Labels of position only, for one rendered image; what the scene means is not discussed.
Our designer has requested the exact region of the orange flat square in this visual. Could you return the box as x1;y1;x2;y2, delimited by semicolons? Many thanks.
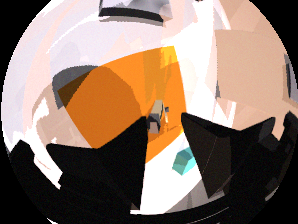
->
57;45;186;164

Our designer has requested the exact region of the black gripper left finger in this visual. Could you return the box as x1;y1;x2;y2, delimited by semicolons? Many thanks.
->
45;116;148;210

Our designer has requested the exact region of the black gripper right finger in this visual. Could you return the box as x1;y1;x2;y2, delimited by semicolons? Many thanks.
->
181;112;275;200

